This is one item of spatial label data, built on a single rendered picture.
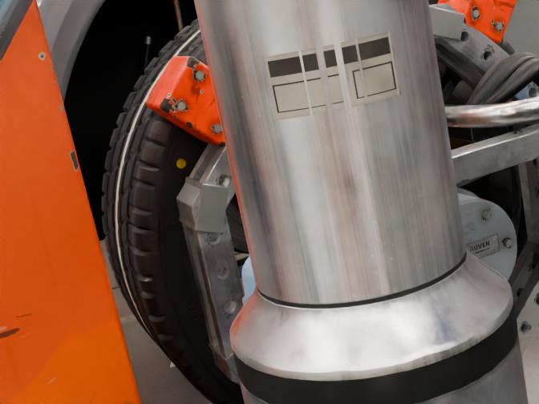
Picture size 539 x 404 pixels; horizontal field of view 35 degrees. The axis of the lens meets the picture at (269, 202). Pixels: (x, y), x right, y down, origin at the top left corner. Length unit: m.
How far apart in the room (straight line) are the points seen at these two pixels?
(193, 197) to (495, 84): 0.38
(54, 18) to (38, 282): 0.60
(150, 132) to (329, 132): 0.80
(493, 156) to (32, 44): 0.48
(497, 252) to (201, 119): 0.37
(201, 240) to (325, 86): 0.73
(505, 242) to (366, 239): 0.73
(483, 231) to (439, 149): 0.69
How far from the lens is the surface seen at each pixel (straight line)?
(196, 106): 0.99
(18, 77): 0.88
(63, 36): 1.41
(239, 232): 1.63
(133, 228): 1.10
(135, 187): 1.10
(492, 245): 1.02
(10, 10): 0.46
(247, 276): 0.47
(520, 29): 1.78
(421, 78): 0.31
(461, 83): 1.27
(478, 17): 1.16
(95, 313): 0.93
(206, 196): 1.00
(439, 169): 0.32
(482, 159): 0.94
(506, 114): 0.98
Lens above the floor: 1.19
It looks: 14 degrees down
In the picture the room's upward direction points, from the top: 12 degrees counter-clockwise
